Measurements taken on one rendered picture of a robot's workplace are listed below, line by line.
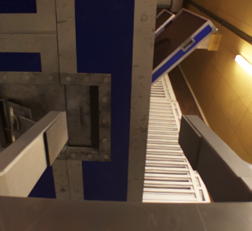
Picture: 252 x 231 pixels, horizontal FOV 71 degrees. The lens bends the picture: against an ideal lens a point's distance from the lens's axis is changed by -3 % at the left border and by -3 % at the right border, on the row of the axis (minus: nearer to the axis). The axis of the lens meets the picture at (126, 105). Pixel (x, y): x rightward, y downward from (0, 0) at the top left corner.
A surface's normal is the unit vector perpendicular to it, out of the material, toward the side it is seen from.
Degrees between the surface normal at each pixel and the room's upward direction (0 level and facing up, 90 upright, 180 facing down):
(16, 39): 90
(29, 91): 90
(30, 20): 90
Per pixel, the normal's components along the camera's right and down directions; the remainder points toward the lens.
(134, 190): 0.00, 0.29
